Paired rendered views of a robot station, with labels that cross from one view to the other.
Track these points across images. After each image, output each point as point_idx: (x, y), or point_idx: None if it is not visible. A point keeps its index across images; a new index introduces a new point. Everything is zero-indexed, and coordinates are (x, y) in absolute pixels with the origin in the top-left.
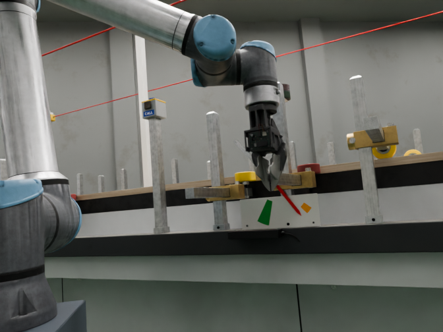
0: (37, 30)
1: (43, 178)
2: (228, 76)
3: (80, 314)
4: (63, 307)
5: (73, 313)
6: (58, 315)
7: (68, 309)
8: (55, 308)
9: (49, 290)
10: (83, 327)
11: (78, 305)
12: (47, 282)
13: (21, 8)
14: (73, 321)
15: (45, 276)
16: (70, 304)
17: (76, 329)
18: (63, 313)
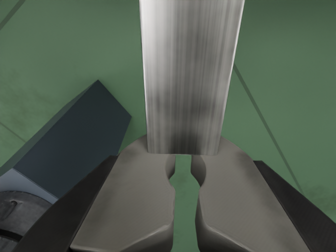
0: None
1: None
2: None
3: (37, 176)
4: (23, 186)
5: (51, 193)
6: (46, 199)
7: (35, 189)
8: (44, 205)
9: (32, 218)
10: (37, 161)
11: (32, 182)
12: (24, 224)
13: None
14: (55, 189)
15: (18, 228)
16: (17, 179)
17: (53, 179)
18: (44, 195)
